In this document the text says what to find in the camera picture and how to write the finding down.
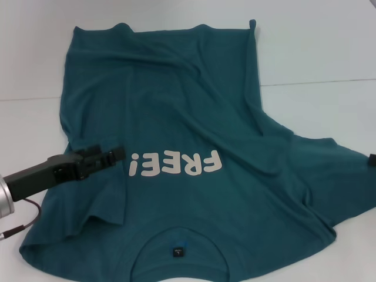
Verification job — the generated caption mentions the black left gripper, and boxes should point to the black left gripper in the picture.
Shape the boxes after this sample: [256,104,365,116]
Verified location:
[4,143,126,202]

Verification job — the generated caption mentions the teal FREE print T-shirt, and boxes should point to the teal FREE print T-shirt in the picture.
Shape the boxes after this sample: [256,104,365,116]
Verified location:
[19,19,376,282]

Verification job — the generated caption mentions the left arm plug cable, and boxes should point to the left arm plug cable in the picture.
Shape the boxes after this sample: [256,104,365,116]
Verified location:
[0,197,42,240]

